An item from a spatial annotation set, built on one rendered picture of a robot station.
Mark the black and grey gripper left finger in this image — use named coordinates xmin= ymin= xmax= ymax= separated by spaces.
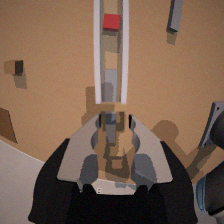
xmin=28 ymin=113 xmax=101 ymax=224

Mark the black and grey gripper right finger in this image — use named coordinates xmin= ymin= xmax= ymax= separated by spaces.
xmin=129 ymin=114 xmax=198 ymax=224

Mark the grey square stick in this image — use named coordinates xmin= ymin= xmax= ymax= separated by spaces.
xmin=167 ymin=0 xmax=183 ymax=32
xmin=105 ymin=112 xmax=116 ymax=143

